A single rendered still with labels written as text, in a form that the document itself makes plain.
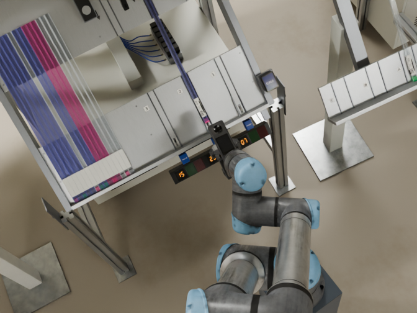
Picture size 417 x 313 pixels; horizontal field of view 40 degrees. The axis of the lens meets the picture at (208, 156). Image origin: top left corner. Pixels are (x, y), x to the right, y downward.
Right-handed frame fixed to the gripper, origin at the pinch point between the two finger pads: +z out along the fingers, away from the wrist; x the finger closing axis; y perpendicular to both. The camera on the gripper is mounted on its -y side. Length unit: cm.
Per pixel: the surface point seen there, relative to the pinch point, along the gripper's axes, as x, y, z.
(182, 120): -6.6, -10.5, 2.3
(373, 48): 93, 17, 82
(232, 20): 19.3, -30.1, 1.0
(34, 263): -84, 28, 70
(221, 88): 8.3, -13.7, 2.3
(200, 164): -7.5, 4.5, 3.2
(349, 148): 55, 44, 55
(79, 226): -50, 7, 14
